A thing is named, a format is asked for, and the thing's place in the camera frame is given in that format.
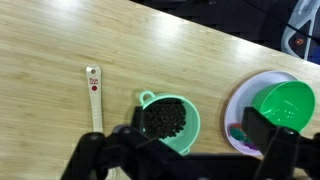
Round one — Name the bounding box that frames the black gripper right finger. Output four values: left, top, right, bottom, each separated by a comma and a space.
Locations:
241, 106, 320, 180

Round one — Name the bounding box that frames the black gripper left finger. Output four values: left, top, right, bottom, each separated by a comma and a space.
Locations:
61, 105, 201, 180

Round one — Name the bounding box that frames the wooden spoon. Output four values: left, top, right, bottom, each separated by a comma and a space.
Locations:
85, 64, 118, 180

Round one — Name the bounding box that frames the bright dark green bowl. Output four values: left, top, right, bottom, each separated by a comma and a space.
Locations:
251, 80, 316, 133

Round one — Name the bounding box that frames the dark coffee beans pile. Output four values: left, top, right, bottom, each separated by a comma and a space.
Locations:
142, 98, 187, 140

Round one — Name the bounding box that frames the purple toy utensil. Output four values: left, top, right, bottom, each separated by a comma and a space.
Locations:
244, 140, 264, 152

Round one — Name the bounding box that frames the teal toy utensil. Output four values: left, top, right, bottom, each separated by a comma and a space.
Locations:
228, 123, 250, 142

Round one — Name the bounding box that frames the pale lavender round plate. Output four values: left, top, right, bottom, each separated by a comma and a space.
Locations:
223, 70, 300, 157

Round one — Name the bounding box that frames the white and blue mobile robot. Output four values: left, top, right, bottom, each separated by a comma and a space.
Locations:
280, 0, 320, 64

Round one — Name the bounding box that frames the light-green bowl with handles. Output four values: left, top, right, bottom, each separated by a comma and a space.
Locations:
138, 89, 202, 156

